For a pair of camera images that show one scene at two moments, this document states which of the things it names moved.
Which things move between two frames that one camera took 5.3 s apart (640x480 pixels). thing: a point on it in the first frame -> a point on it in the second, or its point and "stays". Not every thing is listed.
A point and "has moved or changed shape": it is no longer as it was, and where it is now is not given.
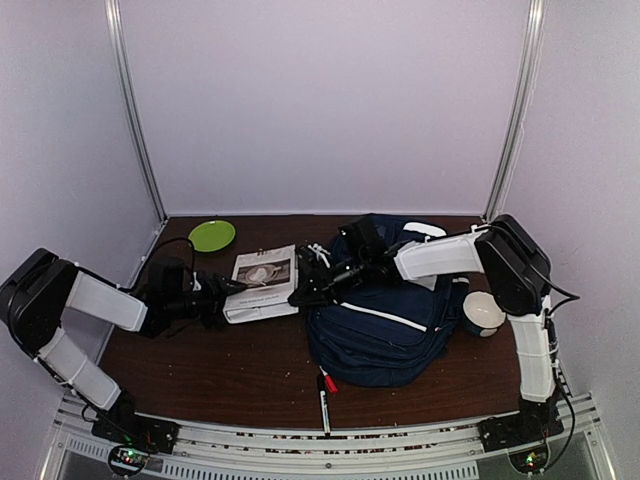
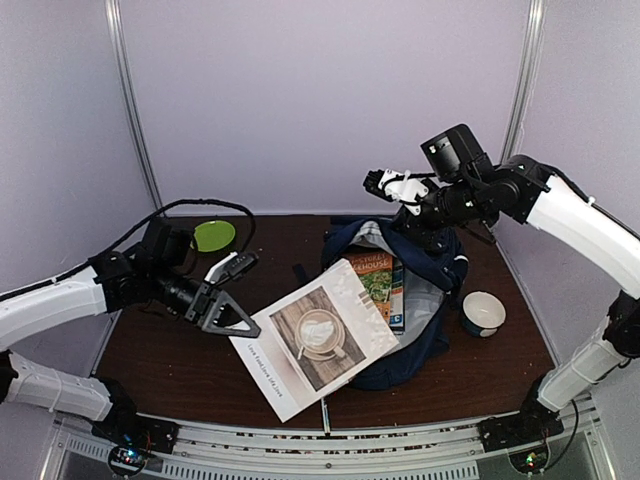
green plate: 212,236 stays
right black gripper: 323,292 -> 428,237
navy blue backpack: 391,332 has moved or changed shape
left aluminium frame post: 114,18 stays
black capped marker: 325,404 stays
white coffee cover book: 270,279 -> 315,339
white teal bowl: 482,314 stays
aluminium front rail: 327,451 stays
